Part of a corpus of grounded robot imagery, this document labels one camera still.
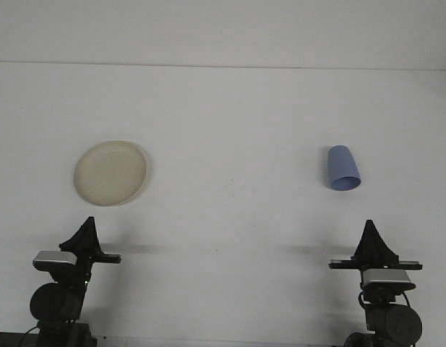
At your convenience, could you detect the pale blue cup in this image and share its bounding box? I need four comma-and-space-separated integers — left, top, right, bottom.
327, 145, 363, 192

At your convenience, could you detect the pale round plate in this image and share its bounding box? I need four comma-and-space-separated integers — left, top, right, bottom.
73, 140, 150, 208

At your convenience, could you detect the grey camera box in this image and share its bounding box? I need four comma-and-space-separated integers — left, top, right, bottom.
32, 250, 78, 271
361, 268, 417, 293

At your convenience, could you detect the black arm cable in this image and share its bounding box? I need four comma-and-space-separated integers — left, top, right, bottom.
20, 325, 41, 347
357, 290, 370, 314

